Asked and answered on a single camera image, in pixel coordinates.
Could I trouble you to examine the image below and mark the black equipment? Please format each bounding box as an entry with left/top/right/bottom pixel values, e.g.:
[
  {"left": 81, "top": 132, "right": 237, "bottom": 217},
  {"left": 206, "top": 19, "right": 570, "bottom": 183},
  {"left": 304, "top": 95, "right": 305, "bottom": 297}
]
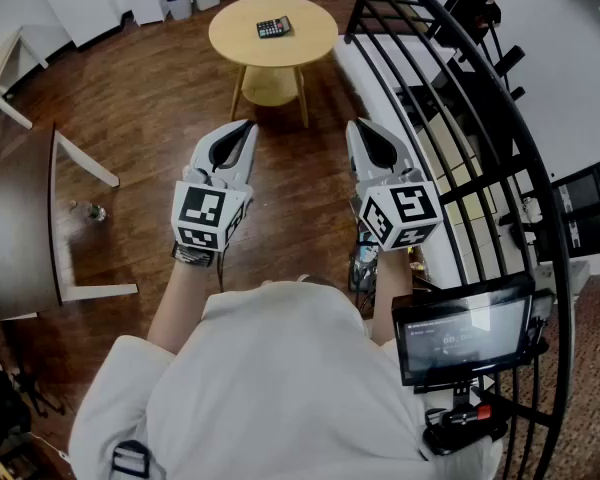
[{"left": 0, "top": 337, "right": 34, "bottom": 480}]

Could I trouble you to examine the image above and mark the person's right forearm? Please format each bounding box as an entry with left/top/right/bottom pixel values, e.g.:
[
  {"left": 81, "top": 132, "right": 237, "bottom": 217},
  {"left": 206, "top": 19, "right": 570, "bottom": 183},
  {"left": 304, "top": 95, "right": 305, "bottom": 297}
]
[{"left": 368, "top": 248, "right": 414, "bottom": 347}]

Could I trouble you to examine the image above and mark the black metal railing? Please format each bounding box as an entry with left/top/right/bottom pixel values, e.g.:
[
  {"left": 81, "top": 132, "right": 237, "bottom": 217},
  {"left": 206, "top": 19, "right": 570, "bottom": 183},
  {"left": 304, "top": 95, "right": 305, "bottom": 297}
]
[{"left": 343, "top": 0, "right": 577, "bottom": 480}]

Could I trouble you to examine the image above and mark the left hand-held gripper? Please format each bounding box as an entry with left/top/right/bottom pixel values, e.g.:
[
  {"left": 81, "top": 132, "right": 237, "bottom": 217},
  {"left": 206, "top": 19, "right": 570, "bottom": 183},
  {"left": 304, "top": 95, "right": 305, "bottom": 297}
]
[{"left": 171, "top": 120, "right": 259, "bottom": 253}]

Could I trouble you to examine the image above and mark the black strap buckle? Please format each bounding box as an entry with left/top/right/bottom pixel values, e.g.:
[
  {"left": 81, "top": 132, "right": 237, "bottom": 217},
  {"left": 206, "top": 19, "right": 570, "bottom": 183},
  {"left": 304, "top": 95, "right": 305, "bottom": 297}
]
[{"left": 110, "top": 439, "right": 154, "bottom": 480}]

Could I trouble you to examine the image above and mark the black lattice panel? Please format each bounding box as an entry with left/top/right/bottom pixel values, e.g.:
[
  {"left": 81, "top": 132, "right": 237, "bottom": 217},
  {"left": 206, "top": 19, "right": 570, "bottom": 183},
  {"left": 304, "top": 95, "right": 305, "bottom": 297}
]
[{"left": 528, "top": 155, "right": 600, "bottom": 262}]

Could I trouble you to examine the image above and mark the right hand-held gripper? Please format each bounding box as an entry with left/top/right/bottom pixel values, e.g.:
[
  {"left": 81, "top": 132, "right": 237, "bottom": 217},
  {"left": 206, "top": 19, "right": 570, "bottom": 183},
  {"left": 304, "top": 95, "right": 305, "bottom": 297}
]
[{"left": 345, "top": 118, "right": 444, "bottom": 252}]

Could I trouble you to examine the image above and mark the person's white shirt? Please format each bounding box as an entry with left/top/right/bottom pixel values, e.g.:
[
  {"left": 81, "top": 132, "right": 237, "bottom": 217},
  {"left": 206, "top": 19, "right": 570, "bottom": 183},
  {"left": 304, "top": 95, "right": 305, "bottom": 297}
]
[{"left": 68, "top": 274, "right": 504, "bottom": 480}]

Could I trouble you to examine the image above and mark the black calculator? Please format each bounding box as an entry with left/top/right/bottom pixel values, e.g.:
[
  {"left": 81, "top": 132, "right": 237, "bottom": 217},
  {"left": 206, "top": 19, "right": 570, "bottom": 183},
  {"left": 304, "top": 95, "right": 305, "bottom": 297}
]
[{"left": 256, "top": 15, "right": 293, "bottom": 40}]

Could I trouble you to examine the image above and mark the grey trash bin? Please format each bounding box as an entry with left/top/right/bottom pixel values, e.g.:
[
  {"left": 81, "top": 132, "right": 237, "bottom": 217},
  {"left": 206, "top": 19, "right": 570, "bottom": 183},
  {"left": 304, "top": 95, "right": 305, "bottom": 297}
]
[{"left": 165, "top": 0, "right": 194, "bottom": 22}]

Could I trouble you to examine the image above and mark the dark brown table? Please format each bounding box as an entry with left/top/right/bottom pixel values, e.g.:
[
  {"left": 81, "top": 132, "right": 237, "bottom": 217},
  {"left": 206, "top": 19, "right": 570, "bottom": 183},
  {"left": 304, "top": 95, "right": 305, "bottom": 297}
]
[{"left": 0, "top": 122, "right": 140, "bottom": 325}]

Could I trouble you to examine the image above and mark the round wooden table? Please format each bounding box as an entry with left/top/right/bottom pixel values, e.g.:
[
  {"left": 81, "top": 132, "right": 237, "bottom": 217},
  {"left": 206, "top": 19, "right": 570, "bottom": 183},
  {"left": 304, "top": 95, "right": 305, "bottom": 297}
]
[{"left": 208, "top": 0, "right": 340, "bottom": 129}]

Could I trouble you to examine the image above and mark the black monitor screen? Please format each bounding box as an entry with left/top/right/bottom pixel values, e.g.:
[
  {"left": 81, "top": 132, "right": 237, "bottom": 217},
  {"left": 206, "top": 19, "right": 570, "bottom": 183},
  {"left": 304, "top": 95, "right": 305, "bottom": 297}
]
[{"left": 390, "top": 272, "right": 537, "bottom": 387}]

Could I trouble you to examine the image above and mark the black wristband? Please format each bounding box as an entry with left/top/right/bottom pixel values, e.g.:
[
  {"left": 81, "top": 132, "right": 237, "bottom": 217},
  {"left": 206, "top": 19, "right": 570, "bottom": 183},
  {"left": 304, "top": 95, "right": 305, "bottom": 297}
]
[{"left": 170, "top": 241, "right": 217, "bottom": 269}]

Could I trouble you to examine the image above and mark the clear plastic bottle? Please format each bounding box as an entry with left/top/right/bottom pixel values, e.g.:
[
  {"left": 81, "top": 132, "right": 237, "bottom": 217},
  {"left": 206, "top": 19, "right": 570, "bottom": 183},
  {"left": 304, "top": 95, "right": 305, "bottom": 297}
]
[{"left": 69, "top": 199, "right": 108, "bottom": 224}]

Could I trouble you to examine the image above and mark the person's left forearm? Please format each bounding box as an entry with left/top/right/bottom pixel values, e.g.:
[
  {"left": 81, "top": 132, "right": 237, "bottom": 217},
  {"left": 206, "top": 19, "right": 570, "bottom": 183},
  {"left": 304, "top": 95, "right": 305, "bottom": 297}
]
[{"left": 146, "top": 261, "right": 222, "bottom": 355}]

